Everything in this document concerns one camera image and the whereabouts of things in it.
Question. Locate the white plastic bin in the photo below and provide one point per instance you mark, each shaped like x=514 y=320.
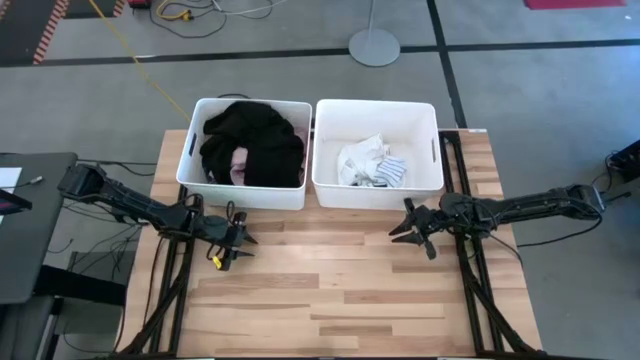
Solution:
x=350 y=120
x=200 y=192

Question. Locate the pink shirt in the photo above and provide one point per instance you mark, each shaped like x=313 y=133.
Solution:
x=239 y=170

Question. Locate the white paper sheet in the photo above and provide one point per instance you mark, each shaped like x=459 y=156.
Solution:
x=7 y=179

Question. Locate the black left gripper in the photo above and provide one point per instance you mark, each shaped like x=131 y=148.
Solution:
x=215 y=227

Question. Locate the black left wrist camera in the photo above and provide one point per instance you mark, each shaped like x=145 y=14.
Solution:
x=240 y=218

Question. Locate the black tablet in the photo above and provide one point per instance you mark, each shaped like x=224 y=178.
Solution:
x=12 y=204

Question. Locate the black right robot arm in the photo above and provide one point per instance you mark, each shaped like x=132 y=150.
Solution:
x=540 y=205

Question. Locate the yellow tag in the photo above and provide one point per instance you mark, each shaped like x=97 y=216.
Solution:
x=217 y=260

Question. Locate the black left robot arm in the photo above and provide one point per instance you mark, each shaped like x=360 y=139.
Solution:
x=130 y=202

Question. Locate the grey round stand base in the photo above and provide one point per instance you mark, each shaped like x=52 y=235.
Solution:
x=374 y=47

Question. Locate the black aluminium frame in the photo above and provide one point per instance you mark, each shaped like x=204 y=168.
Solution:
x=450 y=150
x=175 y=300

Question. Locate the red black device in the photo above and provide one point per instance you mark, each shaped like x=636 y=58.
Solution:
x=140 y=2

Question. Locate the white printed cloth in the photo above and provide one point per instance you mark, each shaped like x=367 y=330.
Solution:
x=360 y=155

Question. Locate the red floor mat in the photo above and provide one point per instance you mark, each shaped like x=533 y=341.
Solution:
x=575 y=4

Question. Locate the black equipment box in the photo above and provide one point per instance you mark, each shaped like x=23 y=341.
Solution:
x=625 y=165

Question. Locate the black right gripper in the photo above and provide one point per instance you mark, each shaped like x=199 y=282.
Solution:
x=430 y=225

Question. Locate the black garment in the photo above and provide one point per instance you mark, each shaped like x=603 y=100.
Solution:
x=260 y=145

